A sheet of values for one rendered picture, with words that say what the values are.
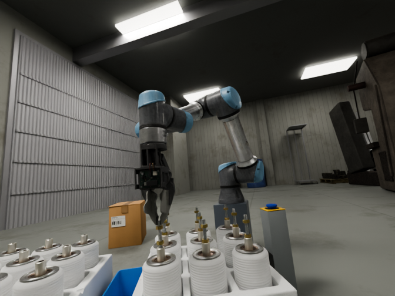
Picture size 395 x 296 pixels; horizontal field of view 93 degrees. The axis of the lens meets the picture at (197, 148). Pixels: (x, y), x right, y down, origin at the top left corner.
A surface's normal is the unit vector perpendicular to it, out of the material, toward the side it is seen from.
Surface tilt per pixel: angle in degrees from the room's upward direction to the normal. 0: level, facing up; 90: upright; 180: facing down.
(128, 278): 88
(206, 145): 90
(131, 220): 90
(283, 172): 90
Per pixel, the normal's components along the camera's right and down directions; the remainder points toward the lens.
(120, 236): 0.15, -0.19
